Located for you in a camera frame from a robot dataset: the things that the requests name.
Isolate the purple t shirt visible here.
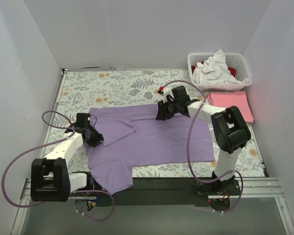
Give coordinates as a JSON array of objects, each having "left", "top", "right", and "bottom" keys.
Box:
[{"left": 85, "top": 104, "right": 215, "bottom": 194}]

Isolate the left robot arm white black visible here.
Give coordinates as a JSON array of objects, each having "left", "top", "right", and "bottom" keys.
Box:
[{"left": 30, "top": 113, "right": 104, "bottom": 202}]

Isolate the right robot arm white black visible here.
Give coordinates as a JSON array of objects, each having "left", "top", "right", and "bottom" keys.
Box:
[{"left": 156, "top": 86, "right": 251, "bottom": 195}]

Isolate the floral patterned table mat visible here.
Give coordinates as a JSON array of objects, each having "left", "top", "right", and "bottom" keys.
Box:
[{"left": 54, "top": 70, "right": 268, "bottom": 177}]

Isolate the white crumpled t shirt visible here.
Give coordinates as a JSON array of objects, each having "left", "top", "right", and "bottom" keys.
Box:
[{"left": 193, "top": 49, "right": 248, "bottom": 85}]

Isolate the folded pink t shirt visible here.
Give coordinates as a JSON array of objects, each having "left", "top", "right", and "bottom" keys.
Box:
[{"left": 208, "top": 91, "right": 254, "bottom": 123}]

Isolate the red t shirt in basket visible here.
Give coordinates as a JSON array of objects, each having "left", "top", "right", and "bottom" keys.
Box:
[{"left": 191, "top": 66, "right": 236, "bottom": 77}]

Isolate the white plastic laundry basket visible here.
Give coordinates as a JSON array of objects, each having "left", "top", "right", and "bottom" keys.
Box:
[{"left": 187, "top": 52, "right": 253, "bottom": 92}]

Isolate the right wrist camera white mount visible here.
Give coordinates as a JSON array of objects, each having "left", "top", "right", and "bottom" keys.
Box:
[{"left": 157, "top": 86, "right": 174, "bottom": 104}]

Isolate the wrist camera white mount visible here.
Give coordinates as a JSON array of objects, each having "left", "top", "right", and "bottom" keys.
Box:
[
  {"left": 64, "top": 122, "right": 76, "bottom": 136},
  {"left": 157, "top": 86, "right": 174, "bottom": 104}
]

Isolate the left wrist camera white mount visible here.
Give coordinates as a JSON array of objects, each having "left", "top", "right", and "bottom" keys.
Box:
[{"left": 64, "top": 122, "right": 76, "bottom": 136}]

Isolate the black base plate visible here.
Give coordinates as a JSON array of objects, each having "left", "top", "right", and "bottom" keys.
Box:
[{"left": 66, "top": 176, "right": 243, "bottom": 208}]

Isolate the aluminium rail frame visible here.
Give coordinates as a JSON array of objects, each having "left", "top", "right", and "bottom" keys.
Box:
[{"left": 12, "top": 177, "right": 294, "bottom": 235}]

